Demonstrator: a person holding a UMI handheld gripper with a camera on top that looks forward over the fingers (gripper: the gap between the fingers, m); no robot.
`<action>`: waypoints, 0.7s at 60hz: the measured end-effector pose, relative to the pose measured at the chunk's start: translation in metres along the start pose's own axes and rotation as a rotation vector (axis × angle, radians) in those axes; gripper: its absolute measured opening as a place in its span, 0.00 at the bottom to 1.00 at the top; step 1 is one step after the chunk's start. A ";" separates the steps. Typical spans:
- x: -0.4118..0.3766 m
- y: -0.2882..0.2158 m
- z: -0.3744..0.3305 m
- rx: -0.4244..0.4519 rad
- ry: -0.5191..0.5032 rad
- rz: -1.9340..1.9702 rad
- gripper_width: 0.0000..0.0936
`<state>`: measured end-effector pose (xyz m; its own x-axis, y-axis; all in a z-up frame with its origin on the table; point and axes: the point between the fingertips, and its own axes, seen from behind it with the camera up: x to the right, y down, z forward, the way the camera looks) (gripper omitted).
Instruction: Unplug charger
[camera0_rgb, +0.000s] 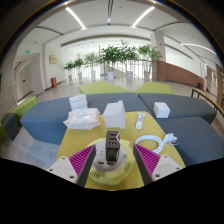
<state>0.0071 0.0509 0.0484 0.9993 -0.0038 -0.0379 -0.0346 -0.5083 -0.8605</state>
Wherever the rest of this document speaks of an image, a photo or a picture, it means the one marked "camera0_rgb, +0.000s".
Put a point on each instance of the white stacked tissue packs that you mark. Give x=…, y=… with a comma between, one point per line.
x=78, y=101

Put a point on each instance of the row of potted plants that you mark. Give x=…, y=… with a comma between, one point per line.
x=111, y=55

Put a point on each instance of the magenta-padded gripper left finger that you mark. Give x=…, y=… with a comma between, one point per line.
x=71, y=166

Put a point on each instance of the round yellow white power strip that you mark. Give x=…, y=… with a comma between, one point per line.
x=113, y=173

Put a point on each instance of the reddish brown low counter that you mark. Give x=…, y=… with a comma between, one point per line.
x=178, y=73

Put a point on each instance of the ceiling strip lights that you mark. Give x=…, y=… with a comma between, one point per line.
x=76, y=18

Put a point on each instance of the green exit sign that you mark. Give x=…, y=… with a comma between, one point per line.
x=28, y=51

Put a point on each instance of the dark grey ottoman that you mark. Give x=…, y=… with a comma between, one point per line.
x=10, y=126

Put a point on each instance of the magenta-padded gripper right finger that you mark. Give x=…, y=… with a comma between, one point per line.
x=156, y=166

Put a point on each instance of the white cardboard box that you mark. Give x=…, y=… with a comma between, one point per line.
x=113, y=116

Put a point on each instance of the red fire extinguisher box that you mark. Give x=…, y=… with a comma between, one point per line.
x=54, y=82

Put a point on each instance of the lime green sofa seat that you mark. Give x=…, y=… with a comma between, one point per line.
x=100, y=88
x=24, y=106
x=153, y=88

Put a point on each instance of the wet wipes soft pack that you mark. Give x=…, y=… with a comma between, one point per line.
x=81, y=119

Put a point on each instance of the framed wall picture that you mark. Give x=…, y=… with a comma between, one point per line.
x=53, y=59

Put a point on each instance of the wooden bench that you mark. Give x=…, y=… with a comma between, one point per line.
x=203, y=94

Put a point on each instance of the small white cube box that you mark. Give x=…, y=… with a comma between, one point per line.
x=161, y=110

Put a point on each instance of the black charger block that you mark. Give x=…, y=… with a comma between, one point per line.
x=112, y=146

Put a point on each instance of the small white tube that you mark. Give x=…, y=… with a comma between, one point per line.
x=140, y=120

